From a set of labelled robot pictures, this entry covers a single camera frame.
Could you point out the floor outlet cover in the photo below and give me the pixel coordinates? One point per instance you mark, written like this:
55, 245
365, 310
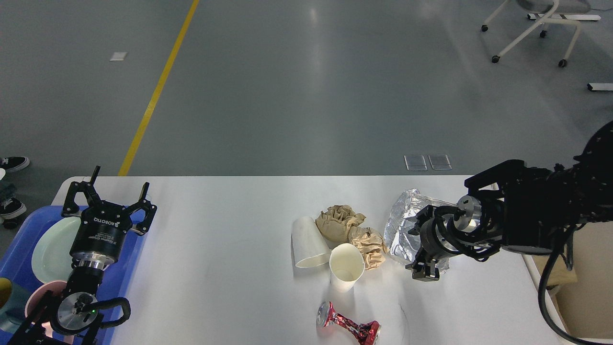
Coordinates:
440, 162
415, 162

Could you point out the white table foot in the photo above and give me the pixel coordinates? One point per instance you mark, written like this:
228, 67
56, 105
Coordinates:
600, 87

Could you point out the upright white paper cup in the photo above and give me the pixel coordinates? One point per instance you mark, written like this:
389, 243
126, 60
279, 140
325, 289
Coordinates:
346, 267

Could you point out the left floor outlet cover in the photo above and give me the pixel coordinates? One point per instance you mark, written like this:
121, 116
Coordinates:
415, 162

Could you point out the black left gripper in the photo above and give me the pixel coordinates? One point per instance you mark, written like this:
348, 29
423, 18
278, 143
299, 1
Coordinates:
104, 225

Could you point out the brown paper ball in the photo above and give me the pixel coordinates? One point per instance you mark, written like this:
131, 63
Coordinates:
335, 224

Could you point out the dark teal mug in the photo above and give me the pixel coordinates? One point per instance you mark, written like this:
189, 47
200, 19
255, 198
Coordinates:
13, 300

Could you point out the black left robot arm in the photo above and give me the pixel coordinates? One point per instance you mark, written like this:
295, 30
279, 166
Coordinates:
77, 311

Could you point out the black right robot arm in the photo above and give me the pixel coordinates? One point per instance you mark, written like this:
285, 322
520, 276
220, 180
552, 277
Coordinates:
520, 209

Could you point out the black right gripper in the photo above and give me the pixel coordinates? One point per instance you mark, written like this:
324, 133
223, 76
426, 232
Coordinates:
436, 240

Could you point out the white office chair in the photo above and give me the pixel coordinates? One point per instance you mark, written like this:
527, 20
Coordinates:
548, 12

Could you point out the person in jeans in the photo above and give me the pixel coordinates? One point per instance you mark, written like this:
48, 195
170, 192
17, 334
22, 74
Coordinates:
11, 208

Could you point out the beige plastic bin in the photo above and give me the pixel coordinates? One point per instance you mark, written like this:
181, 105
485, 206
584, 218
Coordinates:
585, 306

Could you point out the light green plate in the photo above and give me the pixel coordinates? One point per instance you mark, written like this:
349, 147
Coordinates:
51, 259

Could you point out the pink mug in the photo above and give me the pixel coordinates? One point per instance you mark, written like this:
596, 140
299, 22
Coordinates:
56, 287

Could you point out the crushed red can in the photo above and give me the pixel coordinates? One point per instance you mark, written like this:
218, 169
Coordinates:
364, 333

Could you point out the brown paper bag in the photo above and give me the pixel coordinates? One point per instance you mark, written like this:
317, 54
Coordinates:
559, 275

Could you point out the tipped white paper cup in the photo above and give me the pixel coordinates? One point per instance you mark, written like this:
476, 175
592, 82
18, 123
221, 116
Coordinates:
309, 247

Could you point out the aluminium foil tray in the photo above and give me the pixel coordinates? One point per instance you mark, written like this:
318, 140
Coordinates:
402, 245

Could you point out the right floor outlet cover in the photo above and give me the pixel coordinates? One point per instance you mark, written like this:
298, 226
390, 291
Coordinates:
440, 162

